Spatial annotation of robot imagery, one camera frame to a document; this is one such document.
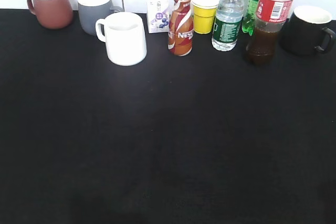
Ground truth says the white ceramic mug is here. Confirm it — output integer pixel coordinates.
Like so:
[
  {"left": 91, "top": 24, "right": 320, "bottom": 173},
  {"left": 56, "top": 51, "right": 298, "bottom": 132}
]
[{"left": 95, "top": 12, "right": 147, "bottom": 66}]

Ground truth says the clear water bottle green label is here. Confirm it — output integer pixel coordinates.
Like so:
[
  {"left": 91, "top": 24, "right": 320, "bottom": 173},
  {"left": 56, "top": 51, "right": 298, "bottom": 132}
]
[{"left": 212, "top": 0, "right": 244, "bottom": 51}]

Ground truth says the cola bottle red label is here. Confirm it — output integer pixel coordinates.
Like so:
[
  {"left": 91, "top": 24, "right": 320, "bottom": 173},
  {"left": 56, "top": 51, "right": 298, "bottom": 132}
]
[{"left": 246, "top": 0, "right": 293, "bottom": 65}]

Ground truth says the brown Nescafe coffee bottle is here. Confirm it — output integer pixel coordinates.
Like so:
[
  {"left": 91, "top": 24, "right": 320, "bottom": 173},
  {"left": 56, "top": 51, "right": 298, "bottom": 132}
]
[{"left": 167, "top": 0, "right": 194, "bottom": 56}]

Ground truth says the black ceramic mug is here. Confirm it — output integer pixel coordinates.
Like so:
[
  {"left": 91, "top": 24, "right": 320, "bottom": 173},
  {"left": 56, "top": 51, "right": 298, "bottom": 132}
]
[{"left": 279, "top": 5, "right": 335, "bottom": 56}]

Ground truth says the white blueberry milk carton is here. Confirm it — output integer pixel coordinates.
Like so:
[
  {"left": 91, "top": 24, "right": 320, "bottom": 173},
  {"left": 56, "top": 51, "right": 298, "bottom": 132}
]
[{"left": 146, "top": 0, "right": 170, "bottom": 34}]

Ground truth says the brown ceramic mug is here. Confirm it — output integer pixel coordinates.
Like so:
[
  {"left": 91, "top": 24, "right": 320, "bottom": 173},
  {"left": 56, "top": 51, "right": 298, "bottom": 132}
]
[{"left": 26, "top": 0, "right": 73, "bottom": 29}]

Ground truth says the grey ceramic mug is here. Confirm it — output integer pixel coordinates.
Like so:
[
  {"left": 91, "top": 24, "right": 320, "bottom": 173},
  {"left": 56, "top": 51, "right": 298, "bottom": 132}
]
[{"left": 77, "top": 0, "right": 124, "bottom": 36}]

